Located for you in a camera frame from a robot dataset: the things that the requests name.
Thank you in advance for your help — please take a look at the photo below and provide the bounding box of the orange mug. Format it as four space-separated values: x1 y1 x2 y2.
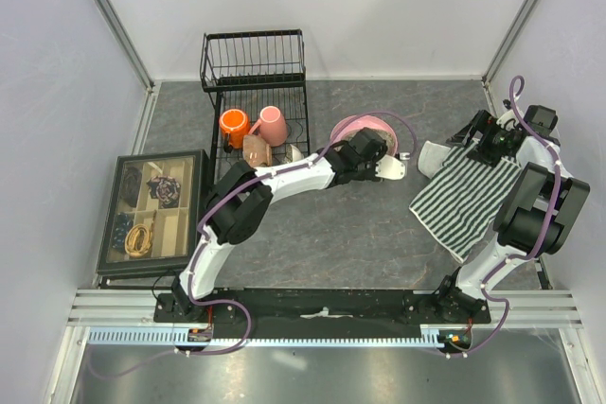
219 109 250 153

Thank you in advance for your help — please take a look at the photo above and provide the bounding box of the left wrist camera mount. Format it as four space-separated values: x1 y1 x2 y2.
375 152 411 181

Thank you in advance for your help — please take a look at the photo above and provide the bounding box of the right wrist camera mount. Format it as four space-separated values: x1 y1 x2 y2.
496 99 524 132

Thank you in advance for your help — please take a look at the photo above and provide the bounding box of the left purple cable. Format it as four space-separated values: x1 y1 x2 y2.
83 110 419 379

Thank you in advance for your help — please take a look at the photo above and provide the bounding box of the black glass-lid organizer box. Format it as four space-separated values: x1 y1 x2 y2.
97 149 208 280

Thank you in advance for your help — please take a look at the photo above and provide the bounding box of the aluminium frame rail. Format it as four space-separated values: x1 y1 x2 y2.
68 288 581 328

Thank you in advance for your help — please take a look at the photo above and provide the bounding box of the pink mug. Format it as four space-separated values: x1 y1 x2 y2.
249 105 288 148

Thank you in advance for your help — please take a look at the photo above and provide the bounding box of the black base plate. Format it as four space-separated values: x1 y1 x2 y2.
153 288 491 338

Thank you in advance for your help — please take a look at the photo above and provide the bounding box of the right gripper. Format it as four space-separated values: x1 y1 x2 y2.
447 110 512 168

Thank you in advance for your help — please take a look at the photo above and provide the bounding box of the white folded cloth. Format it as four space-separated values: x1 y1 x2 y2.
417 141 451 179

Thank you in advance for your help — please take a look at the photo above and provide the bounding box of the blue cable duct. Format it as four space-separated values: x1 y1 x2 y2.
87 326 446 348

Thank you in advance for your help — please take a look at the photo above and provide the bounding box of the white patterned bowl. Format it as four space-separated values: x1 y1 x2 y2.
283 144 304 164

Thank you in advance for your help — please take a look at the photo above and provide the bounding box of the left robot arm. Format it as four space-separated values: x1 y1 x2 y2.
171 128 388 322

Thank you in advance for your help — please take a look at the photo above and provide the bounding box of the black wire dish rack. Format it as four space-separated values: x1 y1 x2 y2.
199 28 311 181

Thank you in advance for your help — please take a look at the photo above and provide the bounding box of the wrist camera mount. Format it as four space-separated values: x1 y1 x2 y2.
375 152 411 181
496 99 524 132

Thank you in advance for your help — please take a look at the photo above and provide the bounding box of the pink plate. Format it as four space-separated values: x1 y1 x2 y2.
330 114 395 142

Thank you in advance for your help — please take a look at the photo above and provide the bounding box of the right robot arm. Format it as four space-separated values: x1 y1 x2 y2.
432 105 590 323

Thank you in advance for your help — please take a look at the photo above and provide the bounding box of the green striped towel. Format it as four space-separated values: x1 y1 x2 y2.
409 147 521 263

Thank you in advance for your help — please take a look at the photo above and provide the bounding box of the beige patterned cup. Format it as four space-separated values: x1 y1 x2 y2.
242 134 273 167

